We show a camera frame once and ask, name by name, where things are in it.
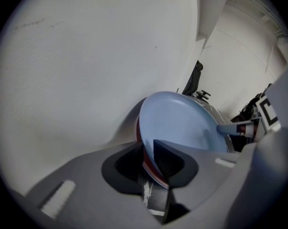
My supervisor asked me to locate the pink big plate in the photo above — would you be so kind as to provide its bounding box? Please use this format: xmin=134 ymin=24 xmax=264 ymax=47
xmin=135 ymin=117 xmax=170 ymax=188

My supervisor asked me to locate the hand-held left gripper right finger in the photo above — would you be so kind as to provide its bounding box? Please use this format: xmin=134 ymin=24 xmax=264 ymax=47
xmin=153 ymin=139 xmax=240 ymax=224

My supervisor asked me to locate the black office chair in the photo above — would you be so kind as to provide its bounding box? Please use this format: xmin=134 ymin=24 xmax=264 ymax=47
xmin=182 ymin=60 xmax=211 ymax=102

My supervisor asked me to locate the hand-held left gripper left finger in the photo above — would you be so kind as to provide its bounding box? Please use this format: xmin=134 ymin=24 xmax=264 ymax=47
xmin=26 ymin=142 xmax=163 ymax=225

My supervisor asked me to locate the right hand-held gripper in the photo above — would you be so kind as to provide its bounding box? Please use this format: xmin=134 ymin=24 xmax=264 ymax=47
xmin=216 ymin=95 xmax=282 ymax=142

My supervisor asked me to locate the blue big plate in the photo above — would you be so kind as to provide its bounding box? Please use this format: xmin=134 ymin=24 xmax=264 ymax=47
xmin=141 ymin=163 xmax=170 ymax=189
xmin=139 ymin=91 xmax=229 ymax=183

